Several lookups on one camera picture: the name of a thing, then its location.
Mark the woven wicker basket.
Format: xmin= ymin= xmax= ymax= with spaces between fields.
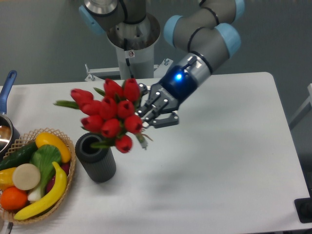
xmin=0 ymin=128 xmax=76 ymax=225

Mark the dark grey ribbed vase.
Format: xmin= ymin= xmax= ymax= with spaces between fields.
xmin=75 ymin=133 xmax=116 ymax=183

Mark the white metal frame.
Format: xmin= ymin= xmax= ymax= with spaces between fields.
xmin=288 ymin=83 xmax=312 ymax=131

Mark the black device at table edge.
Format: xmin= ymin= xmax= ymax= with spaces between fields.
xmin=294 ymin=197 xmax=312 ymax=223

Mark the green bok choy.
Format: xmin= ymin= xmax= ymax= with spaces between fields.
xmin=28 ymin=144 xmax=61 ymax=203

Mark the orange fruit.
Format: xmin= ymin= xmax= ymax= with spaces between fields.
xmin=0 ymin=187 xmax=28 ymax=211

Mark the red tulip bouquet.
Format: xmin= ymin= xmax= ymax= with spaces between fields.
xmin=55 ymin=78 xmax=149 ymax=153

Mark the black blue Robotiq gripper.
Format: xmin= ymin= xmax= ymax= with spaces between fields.
xmin=135 ymin=65 xmax=197 ymax=129

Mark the green cucumber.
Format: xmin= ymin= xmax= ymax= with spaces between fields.
xmin=0 ymin=142 xmax=38 ymax=170

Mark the blue handled saucepan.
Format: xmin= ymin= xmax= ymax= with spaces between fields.
xmin=0 ymin=70 xmax=20 ymax=161

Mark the yellow bell pepper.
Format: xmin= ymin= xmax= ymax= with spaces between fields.
xmin=0 ymin=167 xmax=16 ymax=191

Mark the purple red vegetable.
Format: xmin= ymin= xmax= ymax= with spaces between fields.
xmin=46 ymin=162 xmax=70 ymax=193

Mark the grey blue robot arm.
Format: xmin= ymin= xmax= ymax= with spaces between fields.
xmin=79 ymin=0 xmax=245 ymax=128

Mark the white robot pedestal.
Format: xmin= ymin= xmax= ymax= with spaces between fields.
xmin=84 ymin=14 xmax=174 ymax=82

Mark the beige round disc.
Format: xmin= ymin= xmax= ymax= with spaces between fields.
xmin=12 ymin=163 xmax=41 ymax=191

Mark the yellow squash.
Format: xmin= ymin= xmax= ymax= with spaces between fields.
xmin=35 ymin=132 xmax=71 ymax=163

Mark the yellow banana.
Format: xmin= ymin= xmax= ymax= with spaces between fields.
xmin=14 ymin=161 xmax=67 ymax=220

